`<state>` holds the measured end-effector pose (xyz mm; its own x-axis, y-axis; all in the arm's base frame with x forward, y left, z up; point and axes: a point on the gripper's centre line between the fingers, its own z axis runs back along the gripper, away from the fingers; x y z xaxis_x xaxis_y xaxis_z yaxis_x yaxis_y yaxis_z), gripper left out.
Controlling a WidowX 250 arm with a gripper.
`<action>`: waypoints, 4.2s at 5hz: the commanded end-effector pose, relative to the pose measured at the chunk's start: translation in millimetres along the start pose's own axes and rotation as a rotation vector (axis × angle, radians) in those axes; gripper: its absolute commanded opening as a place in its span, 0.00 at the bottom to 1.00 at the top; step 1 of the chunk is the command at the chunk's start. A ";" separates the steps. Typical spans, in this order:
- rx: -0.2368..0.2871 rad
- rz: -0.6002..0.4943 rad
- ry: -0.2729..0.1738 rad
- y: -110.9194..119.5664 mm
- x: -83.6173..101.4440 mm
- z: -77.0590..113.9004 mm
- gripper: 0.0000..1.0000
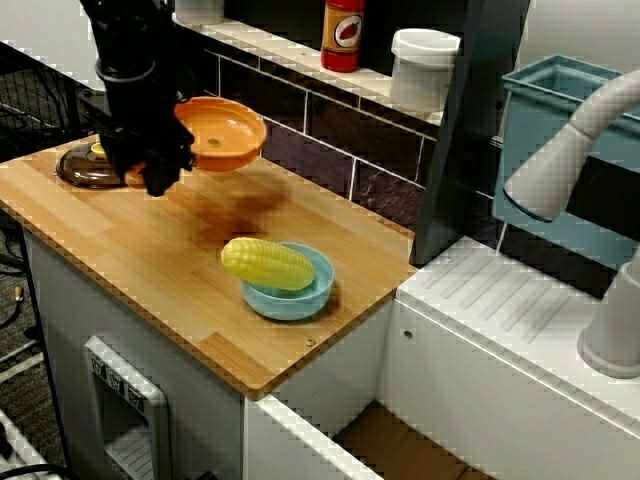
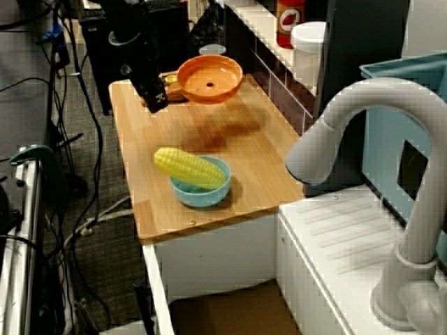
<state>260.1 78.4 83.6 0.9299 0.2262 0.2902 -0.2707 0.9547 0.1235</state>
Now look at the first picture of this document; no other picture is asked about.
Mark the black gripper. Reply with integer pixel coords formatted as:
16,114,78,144
102,74,196,197

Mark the orange toy frying pan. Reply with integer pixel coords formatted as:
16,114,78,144
122,96,268,189

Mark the yellow toy corn cob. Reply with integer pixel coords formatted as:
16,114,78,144
220,236,317,292

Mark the brown lid with yellow knob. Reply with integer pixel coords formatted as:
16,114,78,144
54,141,126,190

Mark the white cabinet body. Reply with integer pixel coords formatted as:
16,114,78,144
22,229,246,480

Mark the small white container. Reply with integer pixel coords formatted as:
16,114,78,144
172,0,225,25

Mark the light blue bowl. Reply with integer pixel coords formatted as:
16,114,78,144
240,242,335,322

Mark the red sauce bottle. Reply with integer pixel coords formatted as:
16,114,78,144
320,0,366,74

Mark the white shelf ledge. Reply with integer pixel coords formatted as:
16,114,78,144
172,12,446,126

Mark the large white lidded jar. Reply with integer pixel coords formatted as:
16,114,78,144
388,28,461,114

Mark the dark grey upright panel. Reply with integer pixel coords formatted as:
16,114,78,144
409,0,531,266

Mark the teal plastic bin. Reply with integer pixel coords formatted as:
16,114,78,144
490,54,640,274

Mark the white toy sink unit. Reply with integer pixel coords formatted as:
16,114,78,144
242,234,640,480

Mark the grey toy faucet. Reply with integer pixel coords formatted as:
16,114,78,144
502,69,640,380

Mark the black wire mesh rack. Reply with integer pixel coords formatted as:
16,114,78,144
0,42,126,161

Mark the black floor cable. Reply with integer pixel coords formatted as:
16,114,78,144
0,297,24,331

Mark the white metal frame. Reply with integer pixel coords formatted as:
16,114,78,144
0,407,51,480

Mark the black cable by frame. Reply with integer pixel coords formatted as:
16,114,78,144
0,463,69,480

